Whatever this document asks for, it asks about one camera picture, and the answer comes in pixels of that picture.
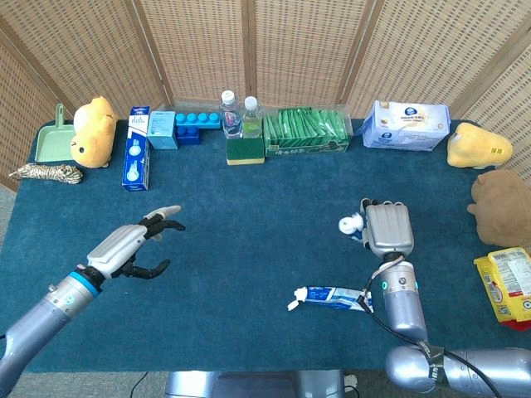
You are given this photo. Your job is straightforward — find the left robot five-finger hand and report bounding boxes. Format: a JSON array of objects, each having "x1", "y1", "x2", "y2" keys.
[{"x1": 85, "y1": 204, "x2": 187, "y2": 281}]

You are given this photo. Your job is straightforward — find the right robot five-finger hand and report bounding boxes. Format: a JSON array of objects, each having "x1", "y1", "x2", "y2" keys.
[{"x1": 357, "y1": 198, "x2": 416, "y2": 256}]

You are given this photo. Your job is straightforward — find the toothpaste tube large logo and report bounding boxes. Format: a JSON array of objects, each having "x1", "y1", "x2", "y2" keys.
[{"x1": 338, "y1": 211, "x2": 368, "y2": 242}]

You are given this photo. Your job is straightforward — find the toothpaste tube pale blue print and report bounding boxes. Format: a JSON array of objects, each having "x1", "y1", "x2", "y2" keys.
[{"x1": 286, "y1": 284, "x2": 375, "y2": 313}]

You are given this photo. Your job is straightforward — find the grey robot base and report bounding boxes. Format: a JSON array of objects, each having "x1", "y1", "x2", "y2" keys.
[{"x1": 165, "y1": 369, "x2": 346, "y2": 398}]

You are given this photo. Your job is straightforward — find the blue toothpaste carton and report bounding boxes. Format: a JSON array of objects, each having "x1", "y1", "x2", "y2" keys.
[{"x1": 121, "y1": 105, "x2": 151, "y2": 192}]

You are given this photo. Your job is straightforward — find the white blue tissue pack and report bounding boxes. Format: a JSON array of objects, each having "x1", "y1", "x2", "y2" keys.
[{"x1": 361, "y1": 99, "x2": 451, "y2": 152}]

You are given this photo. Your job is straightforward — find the yellow chick plush toy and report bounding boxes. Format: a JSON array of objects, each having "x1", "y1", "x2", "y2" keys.
[{"x1": 69, "y1": 95, "x2": 118, "y2": 169}]

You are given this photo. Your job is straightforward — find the brown plush toy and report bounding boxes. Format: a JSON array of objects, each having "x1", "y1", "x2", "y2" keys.
[{"x1": 466, "y1": 168, "x2": 531, "y2": 245}]

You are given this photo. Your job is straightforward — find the yellow plush with tag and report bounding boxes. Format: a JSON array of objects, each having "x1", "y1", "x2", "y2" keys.
[{"x1": 446, "y1": 122, "x2": 514, "y2": 170}]

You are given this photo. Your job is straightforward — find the pale green dustpan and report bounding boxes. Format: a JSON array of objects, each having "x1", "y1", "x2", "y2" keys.
[{"x1": 33, "y1": 103, "x2": 78, "y2": 163}]

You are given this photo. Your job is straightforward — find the pale blue small carton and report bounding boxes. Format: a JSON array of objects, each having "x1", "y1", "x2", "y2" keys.
[{"x1": 146, "y1": 109, "x2": 179, "y2": 150}]

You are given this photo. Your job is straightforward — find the dark blue toy brick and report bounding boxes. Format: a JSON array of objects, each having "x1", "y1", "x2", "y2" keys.
[{"x1": 176, "y1": 125, "x2": 202, "y2": 146}]

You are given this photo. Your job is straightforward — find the green tea bag box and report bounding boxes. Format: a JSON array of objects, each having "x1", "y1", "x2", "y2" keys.
[{"x1": 262, "y1": 105, "x2": 354, "y2": 158}]

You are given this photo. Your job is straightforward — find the teal table cloth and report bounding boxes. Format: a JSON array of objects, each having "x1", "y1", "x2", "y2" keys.
[{"x1": 0, "y1": 119, "x2": 531, "y2": 372}]

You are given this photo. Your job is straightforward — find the yellow snack bag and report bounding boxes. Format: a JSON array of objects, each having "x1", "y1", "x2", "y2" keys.
[{"x1": 473, "y1": 246, "x2": 531, "y2": 332}]

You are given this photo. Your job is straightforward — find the light blue long toy brick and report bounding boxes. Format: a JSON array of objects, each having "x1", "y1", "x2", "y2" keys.
[{"x1": 174, "y1": 111, "x2": 222, "y2": 130}]

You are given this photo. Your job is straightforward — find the green yellow sponge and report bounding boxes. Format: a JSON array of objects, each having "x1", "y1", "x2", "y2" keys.
[{"x1": 226, "y1": 136, "x2": 266, "y2": 166}]

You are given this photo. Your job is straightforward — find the clear bottle pink label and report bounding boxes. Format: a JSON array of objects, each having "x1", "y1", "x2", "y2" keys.
[{"x1": 219, "y1": 90, "x2": 244, "y2": 140}]

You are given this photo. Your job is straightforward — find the green drink bottle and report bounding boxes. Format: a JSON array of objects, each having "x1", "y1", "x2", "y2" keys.
[{"x1": 241, "y1": 95, "x2": 264, "y2": 139}]

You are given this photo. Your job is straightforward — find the woven wicker folding screen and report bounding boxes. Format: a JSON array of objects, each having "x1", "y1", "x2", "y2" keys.
[{"x1": 0, "y1": 0, "x2": 531, "y2": 192}]

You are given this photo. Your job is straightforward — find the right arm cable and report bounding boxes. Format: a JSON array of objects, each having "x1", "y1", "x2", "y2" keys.
[{"x1": 359, "y1": 255, "x2": 499, "y2": 398}]

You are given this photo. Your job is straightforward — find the coiled speckled rope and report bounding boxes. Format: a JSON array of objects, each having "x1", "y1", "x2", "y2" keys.
[{"x1": 8, "y1": 163, "x2": 84, "y2": 186}]

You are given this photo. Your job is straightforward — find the black floor cable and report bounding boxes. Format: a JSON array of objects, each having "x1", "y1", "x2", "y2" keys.
[{"x1": 131, "y1": 371, "x2": 149, "y2": 398}]

